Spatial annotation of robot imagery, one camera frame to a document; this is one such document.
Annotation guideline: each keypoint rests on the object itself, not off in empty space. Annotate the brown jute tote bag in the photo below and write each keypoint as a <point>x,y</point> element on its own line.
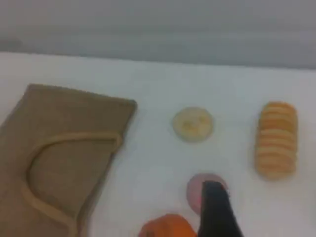
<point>61,118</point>

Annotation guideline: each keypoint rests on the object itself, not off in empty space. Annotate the orange toy fruit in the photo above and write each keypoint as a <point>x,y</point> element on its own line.
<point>168,227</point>

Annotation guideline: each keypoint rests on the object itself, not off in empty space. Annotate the striped bread loaf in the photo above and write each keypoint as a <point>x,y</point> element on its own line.
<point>276,140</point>

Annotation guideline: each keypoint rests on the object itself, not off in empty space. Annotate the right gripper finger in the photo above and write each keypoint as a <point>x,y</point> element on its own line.
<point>217,214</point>

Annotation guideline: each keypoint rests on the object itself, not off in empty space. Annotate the pink toy peach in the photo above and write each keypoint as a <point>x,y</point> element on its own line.
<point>193,192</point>

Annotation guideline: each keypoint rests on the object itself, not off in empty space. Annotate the round pale yellow bun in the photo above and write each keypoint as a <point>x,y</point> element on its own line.
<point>192,124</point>

